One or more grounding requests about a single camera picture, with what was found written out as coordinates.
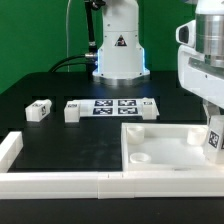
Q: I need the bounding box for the white square tabletop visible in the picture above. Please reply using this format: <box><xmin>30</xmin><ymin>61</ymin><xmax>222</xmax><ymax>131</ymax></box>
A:
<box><xmin>121</xmin><ymin>123</ymin><xmax>224</xmax><ymax>172</ymax></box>

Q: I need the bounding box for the AprilTag base sheet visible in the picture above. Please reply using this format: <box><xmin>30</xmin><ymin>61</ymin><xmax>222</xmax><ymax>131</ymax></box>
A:
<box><xmin>68</xmin><ymin>98</ymin><xmax>160</xmax><ymax>118</ymax></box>

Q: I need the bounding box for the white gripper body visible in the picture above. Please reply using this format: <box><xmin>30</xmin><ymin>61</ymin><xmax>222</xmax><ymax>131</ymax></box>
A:
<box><xmin>176</xmin><ymin>19</ymin><xmax>224</xmax><ymax>109</ymax></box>

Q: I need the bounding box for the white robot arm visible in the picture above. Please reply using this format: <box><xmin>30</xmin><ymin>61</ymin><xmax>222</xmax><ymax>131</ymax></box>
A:
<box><xmin>84</xmin><ymin>0</ymin><xmax>224</xmax><ymax>124</ymax></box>

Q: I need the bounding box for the white U-shaped obstacle fence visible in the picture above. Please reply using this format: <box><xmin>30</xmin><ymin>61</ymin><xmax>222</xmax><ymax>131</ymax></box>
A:
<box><xmin>0</xmin><ymin>131</ymin><xmax>224</xmax><ymax>199</ymax></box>

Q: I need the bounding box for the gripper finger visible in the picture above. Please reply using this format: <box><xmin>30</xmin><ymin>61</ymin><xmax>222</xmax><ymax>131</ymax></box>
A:
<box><xmin>203</xmin><ymin>100</ymin><xmax>220</xmax><ymax>124</ymax></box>

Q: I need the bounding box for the white hanging cable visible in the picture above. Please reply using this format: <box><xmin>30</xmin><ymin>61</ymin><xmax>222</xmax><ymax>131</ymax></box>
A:
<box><xmin>65</xmin><ymin>0</ymin><xmax>73</xmax><ymax>73</ymax></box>

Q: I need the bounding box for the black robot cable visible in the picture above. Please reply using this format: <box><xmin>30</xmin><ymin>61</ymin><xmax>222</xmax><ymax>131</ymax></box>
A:
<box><xmin>48</xmin><ymin>0</ymin><xmax>101</xmax><ymax>73</ymax></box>

